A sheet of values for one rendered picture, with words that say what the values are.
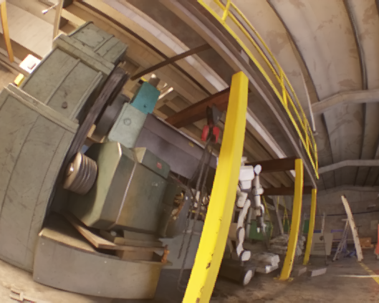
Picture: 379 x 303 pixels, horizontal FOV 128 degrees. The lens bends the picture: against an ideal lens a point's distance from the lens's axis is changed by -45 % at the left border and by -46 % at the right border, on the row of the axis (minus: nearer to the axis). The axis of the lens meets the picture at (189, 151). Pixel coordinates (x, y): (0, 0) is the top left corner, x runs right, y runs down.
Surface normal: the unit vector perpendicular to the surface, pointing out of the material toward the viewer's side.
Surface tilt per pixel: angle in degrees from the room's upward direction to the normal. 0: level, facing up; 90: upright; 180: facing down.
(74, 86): 90
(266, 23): 171
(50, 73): 90
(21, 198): 90
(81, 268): 90
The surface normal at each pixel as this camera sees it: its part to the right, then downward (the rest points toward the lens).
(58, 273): 0.65, -0.15
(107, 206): 0.85, 0.00
